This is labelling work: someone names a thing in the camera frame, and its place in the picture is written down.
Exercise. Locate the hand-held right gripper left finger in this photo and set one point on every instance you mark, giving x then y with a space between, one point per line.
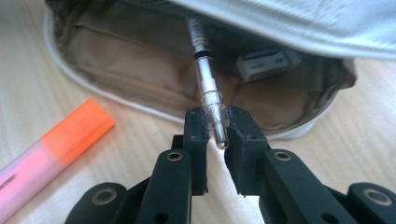
197 146

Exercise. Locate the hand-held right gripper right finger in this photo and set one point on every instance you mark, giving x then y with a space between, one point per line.
246 149

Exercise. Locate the silver pen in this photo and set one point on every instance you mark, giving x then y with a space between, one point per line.
207 77

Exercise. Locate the small white eraser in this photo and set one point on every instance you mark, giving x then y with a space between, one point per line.
264 63

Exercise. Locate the cream zip pencil case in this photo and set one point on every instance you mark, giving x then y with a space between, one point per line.
124 65

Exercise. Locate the orange pink highlighter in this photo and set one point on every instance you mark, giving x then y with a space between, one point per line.
46 155

